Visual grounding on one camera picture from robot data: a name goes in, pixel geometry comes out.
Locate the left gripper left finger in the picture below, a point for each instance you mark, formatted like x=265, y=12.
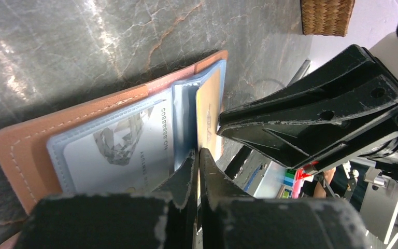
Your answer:
x=163, y=218

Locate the colourful toy block pile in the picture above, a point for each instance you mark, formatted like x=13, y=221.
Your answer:
x=292, y=184

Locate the brown wicker divided basket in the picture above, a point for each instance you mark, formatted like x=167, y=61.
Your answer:
x=326, y=17

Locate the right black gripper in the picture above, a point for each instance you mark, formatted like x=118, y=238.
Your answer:
x=344, y=110

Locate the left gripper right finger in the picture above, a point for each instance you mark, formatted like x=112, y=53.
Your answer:
x=234, y=219

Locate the brown leather card holder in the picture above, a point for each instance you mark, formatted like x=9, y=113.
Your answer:
x=31, y=153

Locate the gold credit card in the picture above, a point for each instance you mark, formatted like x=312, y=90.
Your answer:
x=207, y=112

